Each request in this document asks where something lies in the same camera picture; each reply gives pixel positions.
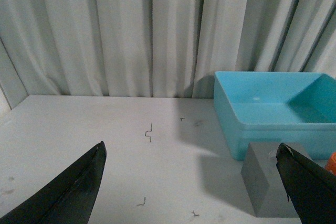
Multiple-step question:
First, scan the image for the blue plastic box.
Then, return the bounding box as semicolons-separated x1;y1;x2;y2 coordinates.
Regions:
214;71;335;161

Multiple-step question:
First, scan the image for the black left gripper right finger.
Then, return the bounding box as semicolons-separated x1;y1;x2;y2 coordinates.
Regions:
276;143;335;223

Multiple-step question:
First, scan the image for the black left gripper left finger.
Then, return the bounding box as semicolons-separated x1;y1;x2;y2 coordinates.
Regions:
1;142;107;223

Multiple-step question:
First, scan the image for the orange part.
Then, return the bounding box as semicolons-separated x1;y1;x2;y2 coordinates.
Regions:
325;152;336;175

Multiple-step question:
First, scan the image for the gray block with hole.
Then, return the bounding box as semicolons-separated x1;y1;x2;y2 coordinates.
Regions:
241;142;298;218

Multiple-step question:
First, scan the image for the white curtain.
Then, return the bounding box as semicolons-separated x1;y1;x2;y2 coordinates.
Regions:
1;0;335;114

